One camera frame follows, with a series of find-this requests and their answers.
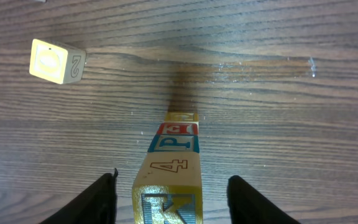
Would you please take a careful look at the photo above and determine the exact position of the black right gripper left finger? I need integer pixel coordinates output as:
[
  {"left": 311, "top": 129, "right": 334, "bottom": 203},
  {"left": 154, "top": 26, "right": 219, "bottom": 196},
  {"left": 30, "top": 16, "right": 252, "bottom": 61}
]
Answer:
[{"left": 41, "top": 170, "right": 118, "bottom": 224}]

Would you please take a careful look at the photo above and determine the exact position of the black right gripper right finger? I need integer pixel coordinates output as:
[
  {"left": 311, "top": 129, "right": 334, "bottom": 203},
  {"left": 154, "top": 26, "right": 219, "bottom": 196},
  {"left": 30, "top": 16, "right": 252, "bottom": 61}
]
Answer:
[{"left": 227, "top": 175, "right": 300, "bottom": 224}]

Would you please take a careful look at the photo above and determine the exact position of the yellow-top wooden block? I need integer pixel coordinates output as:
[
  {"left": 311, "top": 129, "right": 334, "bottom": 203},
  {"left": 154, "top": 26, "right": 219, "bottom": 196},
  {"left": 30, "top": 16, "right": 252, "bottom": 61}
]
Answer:
[{"left": 132, "top": 152, "right": 203, "bottom": 224}]

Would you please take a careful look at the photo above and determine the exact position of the bird picture blue-sided block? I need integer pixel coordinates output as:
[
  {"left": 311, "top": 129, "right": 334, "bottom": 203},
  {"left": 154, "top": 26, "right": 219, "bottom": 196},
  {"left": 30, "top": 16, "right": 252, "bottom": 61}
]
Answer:
[{"left": 147, "top": 134, "right": 200, "bottom": 153}]

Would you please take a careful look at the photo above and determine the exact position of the green-sided number five block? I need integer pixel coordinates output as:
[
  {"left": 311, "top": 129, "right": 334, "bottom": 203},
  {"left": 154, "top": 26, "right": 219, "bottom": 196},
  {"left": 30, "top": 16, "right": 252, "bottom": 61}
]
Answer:
[{"left": 157, "top": 123, "right": 198, "bottom": 135}]

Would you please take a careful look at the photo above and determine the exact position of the yellow-sided picture wooden block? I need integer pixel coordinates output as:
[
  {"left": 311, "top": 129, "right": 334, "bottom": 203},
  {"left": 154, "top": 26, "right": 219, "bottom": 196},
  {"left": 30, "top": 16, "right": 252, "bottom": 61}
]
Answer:
[{"left": 164, "top": 112, "right": 199, "bottom": 123}]

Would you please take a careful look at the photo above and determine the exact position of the yellow number two block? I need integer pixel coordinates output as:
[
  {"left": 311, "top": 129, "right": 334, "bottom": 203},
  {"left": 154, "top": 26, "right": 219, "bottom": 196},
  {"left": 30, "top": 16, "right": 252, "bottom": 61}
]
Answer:
[{"left": 29, "top": 39, "right": 86, "bottom": 84}]

